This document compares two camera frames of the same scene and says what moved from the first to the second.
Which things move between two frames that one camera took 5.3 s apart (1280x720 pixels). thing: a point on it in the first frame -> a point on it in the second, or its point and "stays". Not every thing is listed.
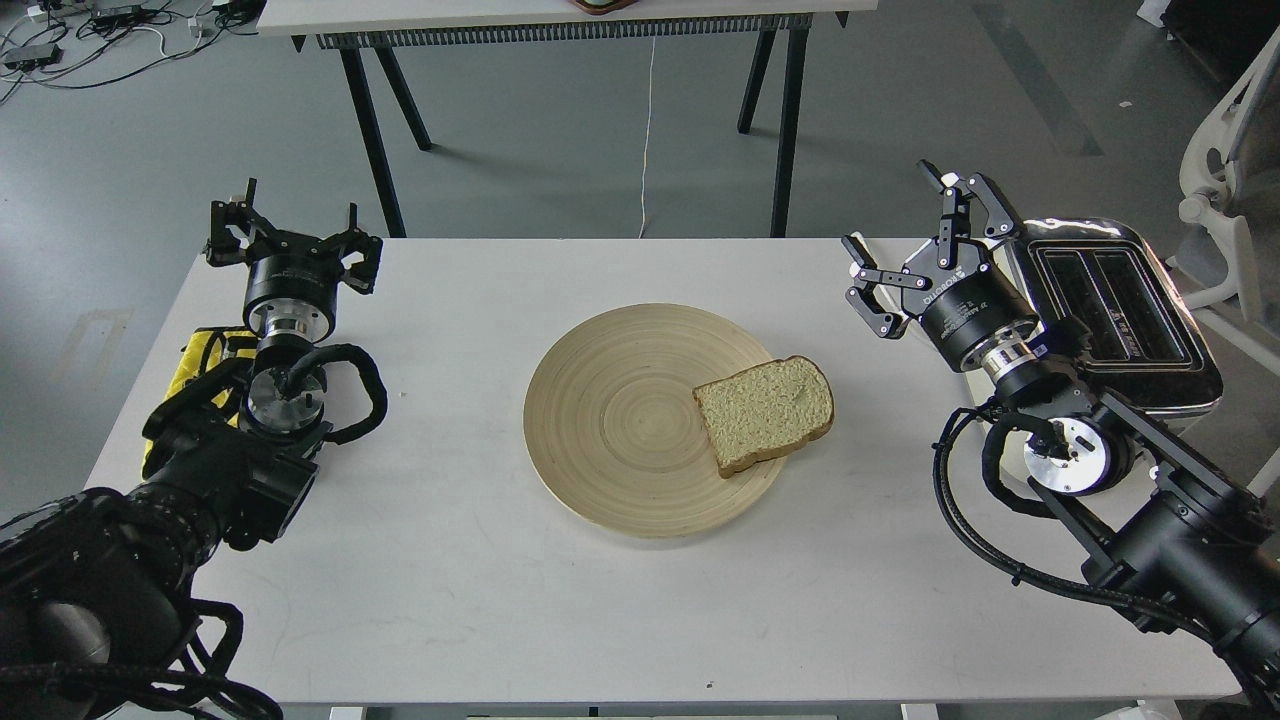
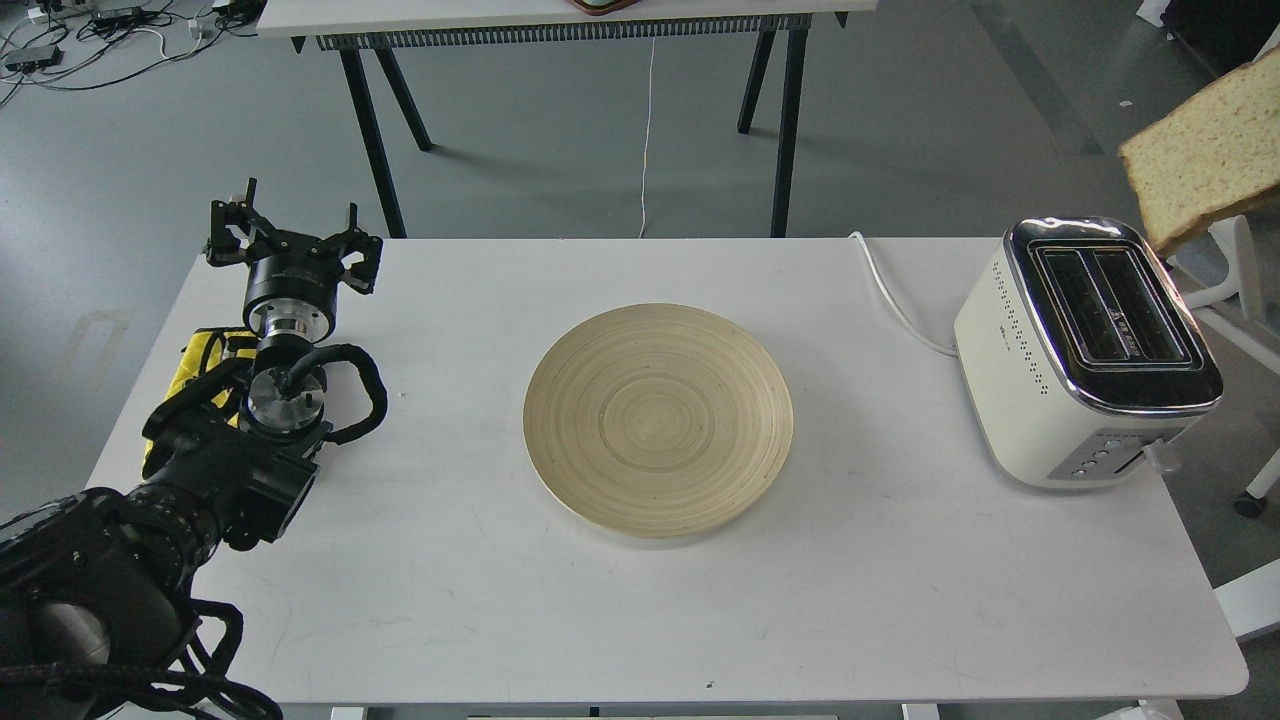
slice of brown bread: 767,411 -> 1209,155
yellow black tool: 209,346 stays
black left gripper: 291,293 stays
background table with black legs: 400,32 stays
